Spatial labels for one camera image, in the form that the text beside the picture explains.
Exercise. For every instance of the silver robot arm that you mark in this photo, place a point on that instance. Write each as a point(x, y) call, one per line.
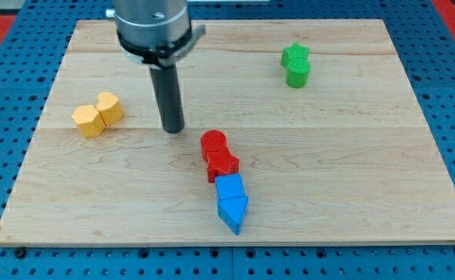
point(157, 33)

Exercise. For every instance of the yellow hexagon block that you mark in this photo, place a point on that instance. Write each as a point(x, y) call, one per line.
point(88, 121)

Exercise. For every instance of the wooden board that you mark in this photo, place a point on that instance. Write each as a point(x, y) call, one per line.
point(347, 160)

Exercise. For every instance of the red cylinder block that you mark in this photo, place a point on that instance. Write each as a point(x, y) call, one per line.
point(211, 141)

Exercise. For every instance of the red star block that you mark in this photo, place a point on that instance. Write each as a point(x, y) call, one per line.
point(221, 163)

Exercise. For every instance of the blue cube block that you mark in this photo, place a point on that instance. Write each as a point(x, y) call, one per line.
point(229, 186)

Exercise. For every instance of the blue triangle block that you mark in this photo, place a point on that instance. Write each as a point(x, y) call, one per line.
point(232, 211)

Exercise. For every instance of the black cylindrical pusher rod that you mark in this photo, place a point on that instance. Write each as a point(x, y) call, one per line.
point(167, 93)

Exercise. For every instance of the green cylinder block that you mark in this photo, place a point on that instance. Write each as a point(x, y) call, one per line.
point(297, 72)

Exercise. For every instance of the green star block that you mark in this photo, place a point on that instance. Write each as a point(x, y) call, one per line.
point(294, 51)

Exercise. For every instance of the yellow heart block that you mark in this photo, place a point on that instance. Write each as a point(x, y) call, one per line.
point(109, 107)

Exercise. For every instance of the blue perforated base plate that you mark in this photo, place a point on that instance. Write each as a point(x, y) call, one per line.
point(30, 56)

